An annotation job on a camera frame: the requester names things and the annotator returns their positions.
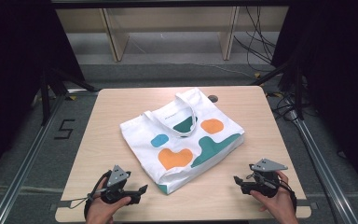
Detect bundle of black cables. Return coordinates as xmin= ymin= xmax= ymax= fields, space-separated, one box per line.
xmin=232 ymin=6 xmax=278 ymax=73

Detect dark curtain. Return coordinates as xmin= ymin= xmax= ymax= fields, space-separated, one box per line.
xmin=0 ymin=0 xmax=86 ymax=185
xmin=270 ymin=0 xmax=358 ymax=202

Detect white tote bag colour patches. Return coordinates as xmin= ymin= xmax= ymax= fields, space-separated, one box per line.
xmin=119 ymin=87 xmax=246 ymax=196

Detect black metal stand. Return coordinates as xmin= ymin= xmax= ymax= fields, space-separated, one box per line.
xmin=38 ymin=67 xmax=98 ymax=126
xmin=249 ymin=46 xmax=305 ymax=121

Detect dark metal crossbar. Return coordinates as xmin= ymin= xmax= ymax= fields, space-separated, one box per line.
xmin=50 ymin=0 xmax=291 ymax=9

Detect light wooden shelf unit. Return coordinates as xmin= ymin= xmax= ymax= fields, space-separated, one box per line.
xmin=55 ymin=6 xmax=290 ymax=63

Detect person's right hand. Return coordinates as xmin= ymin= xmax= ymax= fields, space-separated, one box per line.
xmin=249 ymin=170 xmax=299 ymax=224

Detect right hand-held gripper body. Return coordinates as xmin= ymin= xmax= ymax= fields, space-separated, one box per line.
xmin=245 ymin=158 xmax=289 ymax=199

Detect person's left hand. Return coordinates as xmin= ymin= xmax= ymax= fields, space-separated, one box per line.
xmin=85 ymin=178 xmax=132 ymax=224

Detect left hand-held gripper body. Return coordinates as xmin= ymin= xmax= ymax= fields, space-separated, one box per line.
xmin=100 ymin=164 xmax=132 ymax=205

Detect silver metal floor rail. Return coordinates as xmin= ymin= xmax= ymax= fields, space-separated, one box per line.
xmin=287 ymin=109 xmax=358 ymax=224
xmin=0 ymin=90 xmax=98 ymax=224

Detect black cables beside rail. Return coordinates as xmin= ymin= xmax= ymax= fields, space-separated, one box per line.
xmin=267 ymin=91 xmax=296 ymax=121

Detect thin grey gripper cable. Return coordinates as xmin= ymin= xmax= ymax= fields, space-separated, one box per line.
xmin=62 ymin=191 xmax=103 ymax=210

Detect black wrist strap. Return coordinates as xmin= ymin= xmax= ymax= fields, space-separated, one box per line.
xmin=279 ymin=179 xmax=298 ymax=217
xmin=83 ymin=170 xmax=113 ymax=219

